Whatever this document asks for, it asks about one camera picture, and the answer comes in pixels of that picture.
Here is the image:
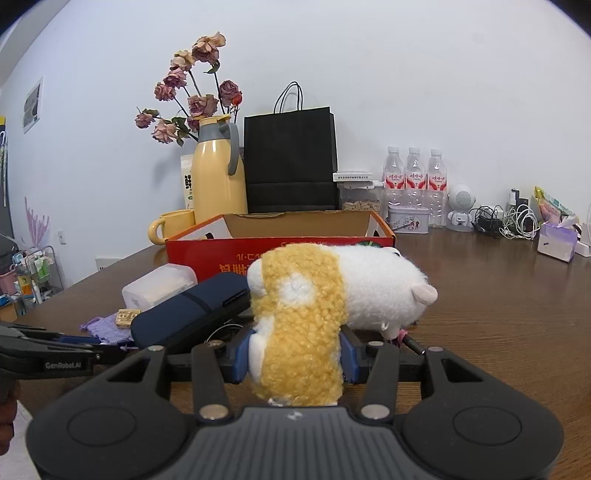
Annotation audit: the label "red orange cardboard box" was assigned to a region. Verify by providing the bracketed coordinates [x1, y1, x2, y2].
[165, 210, 396, 281]

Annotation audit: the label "yellow thermos jug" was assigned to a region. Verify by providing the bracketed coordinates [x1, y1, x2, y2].
[191, 114, 249, 224]

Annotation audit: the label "translucent plastic storage box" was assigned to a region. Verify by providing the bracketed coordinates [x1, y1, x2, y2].
[121, 263, 197, 311]

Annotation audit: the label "clear seed jar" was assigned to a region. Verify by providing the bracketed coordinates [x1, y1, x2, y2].
[338, 181, 384, 213]

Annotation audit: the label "purple knitted pouch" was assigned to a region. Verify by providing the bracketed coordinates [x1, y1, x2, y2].
[80, 313, 132, 345]

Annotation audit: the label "small printed tin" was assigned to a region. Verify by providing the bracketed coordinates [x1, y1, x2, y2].
[389, 206, 429, 235]

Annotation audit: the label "black paper bag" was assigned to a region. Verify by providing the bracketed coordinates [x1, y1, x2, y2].
[243, 81, 339, 214]

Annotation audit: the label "yellow white plush hamster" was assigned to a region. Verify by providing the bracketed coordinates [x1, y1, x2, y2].
[246, 243, 439, 407]

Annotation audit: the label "tangled chargers and cables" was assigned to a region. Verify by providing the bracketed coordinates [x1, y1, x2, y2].
[469, 187, 541, 241]

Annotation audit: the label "yellow mug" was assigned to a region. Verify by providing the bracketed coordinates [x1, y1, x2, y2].
[147, 209, 195, 245]

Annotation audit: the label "white milk carton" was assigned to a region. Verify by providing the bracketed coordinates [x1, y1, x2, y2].
[180, 154, 193, 209]

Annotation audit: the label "colourful snack packet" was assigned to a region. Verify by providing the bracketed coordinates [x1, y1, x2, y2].
[534, 186, 578, 225]

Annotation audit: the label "white robot figurine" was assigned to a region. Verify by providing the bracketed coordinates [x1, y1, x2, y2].
[446, 184, 476, 233]

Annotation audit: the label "white flat box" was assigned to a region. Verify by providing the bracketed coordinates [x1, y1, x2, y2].
[332, 171, 373, 183]

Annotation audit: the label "right water bottle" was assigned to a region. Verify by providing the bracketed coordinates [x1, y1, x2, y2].
[427, 148, 448, 228]

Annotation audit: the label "water bottle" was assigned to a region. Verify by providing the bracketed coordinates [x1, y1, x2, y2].
[427, 148, 448, 228]
[383, 146, 406, 209]
[405, 147, 427, 207]

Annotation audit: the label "left water bottle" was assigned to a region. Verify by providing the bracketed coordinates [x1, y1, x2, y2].
[383, 146, 406, 209]

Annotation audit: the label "middle water bottle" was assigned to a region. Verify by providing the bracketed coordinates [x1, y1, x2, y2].
[405, 147, 427, 207]

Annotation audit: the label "dried pink rose bouquet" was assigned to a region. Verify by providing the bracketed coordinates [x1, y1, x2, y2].
[134, 32, 243, 146]

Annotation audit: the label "purple tissue box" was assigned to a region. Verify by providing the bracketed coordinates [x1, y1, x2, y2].
[537, 216, 578, 263]

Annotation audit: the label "metal storage rack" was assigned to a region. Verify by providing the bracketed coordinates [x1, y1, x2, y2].
[1, 246, 64, 316]

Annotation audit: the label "navy blue pouch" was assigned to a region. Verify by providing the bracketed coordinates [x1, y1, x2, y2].
[130, 273, 250, 353]

